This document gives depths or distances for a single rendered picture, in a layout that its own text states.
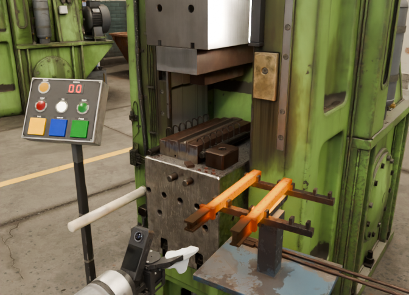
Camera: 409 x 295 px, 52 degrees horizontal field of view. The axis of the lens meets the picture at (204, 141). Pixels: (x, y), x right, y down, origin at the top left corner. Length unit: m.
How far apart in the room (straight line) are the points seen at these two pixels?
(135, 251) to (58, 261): 1.90
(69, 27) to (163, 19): 4.84
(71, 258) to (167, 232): 1.12
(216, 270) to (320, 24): 0.87
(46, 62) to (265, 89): 4.97
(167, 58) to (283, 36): 0.45
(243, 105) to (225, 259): 0.85
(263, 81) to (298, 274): 0.68
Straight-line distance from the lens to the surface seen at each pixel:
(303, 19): 1.51
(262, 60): 1.55
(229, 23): 1.63
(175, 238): 1.82
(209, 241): 1.70
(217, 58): 1.67
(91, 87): 1.91
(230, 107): 2.09
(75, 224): 1.89
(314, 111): 1.54
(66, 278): 2.68
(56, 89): 1.99
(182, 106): 1.95
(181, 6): 1.59
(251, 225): 1.14
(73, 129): 1.89
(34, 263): 2.88
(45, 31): 6.24
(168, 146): 1.74
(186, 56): 1.59
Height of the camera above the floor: 1.54
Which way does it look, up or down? 19 degrees down
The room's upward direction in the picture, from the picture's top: straight up
